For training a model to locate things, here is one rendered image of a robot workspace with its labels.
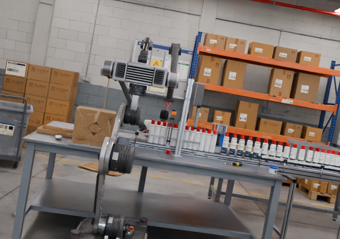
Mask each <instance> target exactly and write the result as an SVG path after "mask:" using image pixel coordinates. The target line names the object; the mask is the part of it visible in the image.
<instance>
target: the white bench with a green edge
mask: <svg viewBox="0 0 340 239"><path fill-rule="evenodd" d="M252 155H253V152H251V154H250V157H251V158H252ZM214 181H215V177H211V179H210V184H209V189H208V195H207V196H209V197H208V199H211V198H210V197H211V195H212V193H213V194H214V196H215V202H218V203H219V200H220V195H221V194H222V195H225V194H226V192H224V191H221V190H222V184H223V178H219V180H218V185H217V190H215V188H214ZM232 196H233V197H238V198H244V199H247V200H253V201H259V202H265V203H268V202H269V200H267V199H264V198H258V197H252V196H246V195H241V194H235V193H232ZM278 205H282V206H286V203H285V202H278ZM339 206H340V184H339V185H338V190H337V195H336V200H335V205H334V210H333V211H332V210H326V209H320V208H314V207H308V206H302V205H296V204H292V207H293V208H299V209H305V210H311V211H317V212H323V213H329V214H333V215H332V217H333V218H334V219H333V220H334V221H336V220H335V219H337V216H338V215H340V207H339Z"/></svg>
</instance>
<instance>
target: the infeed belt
mask: <svg viewBox="0 0 340 239"><path fill-rule="evenodd" d="M136 142H143V143H147V142H146V141H140V140H136ZM149 144H154V143H149ZM155 145H159V144H155ZM162 146H165V145H162ZM181 149H183V148H181ZM186 150H192V149H186ZM192 151H198V150H192ZM199 152H204V151H199ZM205 153H210V152H205ZM212 154H218V155H222V154H220V153H215V152H214V153H212ZM225 156H229V155H225ZM230 157H236V158H240V157H237V156H230ZM242 158H243V159H246V158H244V157H242ZM247 160H252V159H251V158H250V159H247ZM253 161H259V160H253Z"/></svg>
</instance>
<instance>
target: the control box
mask: <svg viewBox="0 0 340 239"><path fill-rule="evenodd" d="M204 88H205V84H201V83H196V82H193V86H192V92H191V98H190V104H193V105H200V106H201V105H202V99H203V93H204Z"/></svg>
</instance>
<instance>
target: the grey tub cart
mask: <svg viewBox="0 0 340 239"><path fill-rule="evenodd" d="M0 96H4V97H10V98H17V99H23V100H24V101H25V104H23V103H16V102H10V101H3V100H0V159H2V160H12V161H14V163H13V165H14V168H17V165H18V162H19V161H20V160H21V152H22V147H23V143H24V141H22V138H23V137H25V134H26V130H27V125H28V121H29V116H30V113H33V106H32V105H29V104H27V100H26V99H25V98H23V97H17V96H11V95H4V94H0Z"/></svg>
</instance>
